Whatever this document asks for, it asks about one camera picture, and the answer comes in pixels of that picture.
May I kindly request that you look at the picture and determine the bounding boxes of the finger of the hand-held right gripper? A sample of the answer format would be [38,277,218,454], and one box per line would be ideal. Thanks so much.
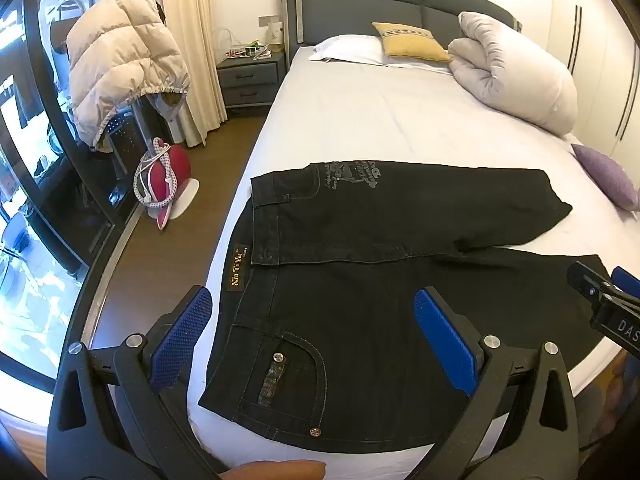
[566,259,617,311]
[611,266,640,301]

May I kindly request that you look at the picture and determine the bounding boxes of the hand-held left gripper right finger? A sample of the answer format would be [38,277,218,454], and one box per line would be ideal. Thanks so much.
[405,286,582,480]

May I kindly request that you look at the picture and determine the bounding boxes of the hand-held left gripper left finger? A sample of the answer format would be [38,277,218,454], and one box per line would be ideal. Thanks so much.
[47,285,222,480]

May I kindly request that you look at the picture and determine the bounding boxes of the black denim pants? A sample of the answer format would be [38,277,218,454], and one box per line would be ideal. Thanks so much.
[198,160,613,453]

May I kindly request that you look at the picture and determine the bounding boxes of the person's left hand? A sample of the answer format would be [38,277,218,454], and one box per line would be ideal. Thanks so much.
[220,460,328,480]

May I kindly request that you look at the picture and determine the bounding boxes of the purple cushion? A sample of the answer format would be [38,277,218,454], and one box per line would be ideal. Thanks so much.
[571,143,640,211]

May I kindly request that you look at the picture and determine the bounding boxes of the red and white steam iron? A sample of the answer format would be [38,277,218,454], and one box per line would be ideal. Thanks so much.
[133,137,202,231]

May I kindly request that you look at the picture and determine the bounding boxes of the black perforated chair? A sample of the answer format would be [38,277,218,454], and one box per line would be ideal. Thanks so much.
[102,115,147,181]

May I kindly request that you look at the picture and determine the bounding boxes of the glass sliding door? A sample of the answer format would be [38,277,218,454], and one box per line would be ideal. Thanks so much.
[0,0,168,411]

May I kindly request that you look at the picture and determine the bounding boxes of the rolled white duvet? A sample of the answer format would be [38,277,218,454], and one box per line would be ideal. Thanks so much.
[447,11,578,136]

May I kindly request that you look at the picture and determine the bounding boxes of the bed with white sheet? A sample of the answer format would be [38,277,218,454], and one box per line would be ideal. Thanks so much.
[187,45,640,468]

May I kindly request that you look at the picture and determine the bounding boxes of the white wardrobe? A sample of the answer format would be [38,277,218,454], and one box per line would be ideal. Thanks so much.
[545,0,640,161]

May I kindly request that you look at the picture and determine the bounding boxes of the grey nightstand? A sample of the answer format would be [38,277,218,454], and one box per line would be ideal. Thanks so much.
[216,51,287,107]

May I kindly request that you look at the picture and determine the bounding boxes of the beige puffer jacket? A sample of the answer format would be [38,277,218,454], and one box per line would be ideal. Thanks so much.
[66,0,192,152]

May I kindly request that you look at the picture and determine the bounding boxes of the yellow cushion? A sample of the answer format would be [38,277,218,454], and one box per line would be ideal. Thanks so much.
[372,22,453,63]

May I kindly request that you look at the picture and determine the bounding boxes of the cream curtain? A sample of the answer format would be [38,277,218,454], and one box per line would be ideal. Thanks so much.
[160,0,228,147]

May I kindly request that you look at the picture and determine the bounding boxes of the white pillow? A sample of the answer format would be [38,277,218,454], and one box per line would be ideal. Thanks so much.
[308,35,392,66]

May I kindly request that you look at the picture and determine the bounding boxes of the grey upholstered headboard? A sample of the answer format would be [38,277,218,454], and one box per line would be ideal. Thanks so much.
[279,0,523,61]

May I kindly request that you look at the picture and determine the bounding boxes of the white wire basket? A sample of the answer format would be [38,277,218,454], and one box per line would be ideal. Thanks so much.
[220,30,272,59]

